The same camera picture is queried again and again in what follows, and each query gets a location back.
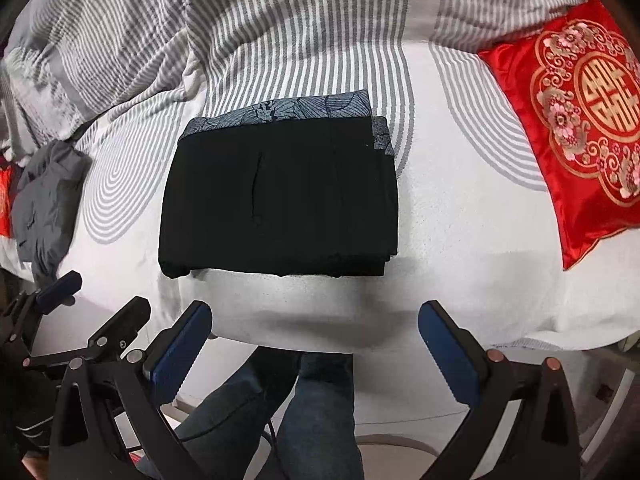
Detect red embroidered cushion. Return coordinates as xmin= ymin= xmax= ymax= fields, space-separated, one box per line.
xmin=479 ymin=0 xmax=639 ymax=269

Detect person's jeans legs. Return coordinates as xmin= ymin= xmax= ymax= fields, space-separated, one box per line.
xmin=175 ymin=347 xmax=364 ymax=479

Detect grey white striped duvet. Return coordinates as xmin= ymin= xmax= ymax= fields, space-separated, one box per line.
xmin=1 ymin=0 xmax=639 ymax=351

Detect black garment blue patterned band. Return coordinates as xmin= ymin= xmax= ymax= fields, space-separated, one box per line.
xmin=157 ymin=90 xmax=399 ymax=278

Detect grey crumpled garment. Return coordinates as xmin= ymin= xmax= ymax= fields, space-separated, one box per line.
xmin=11 ymin=140 xmax=91 ymax=288

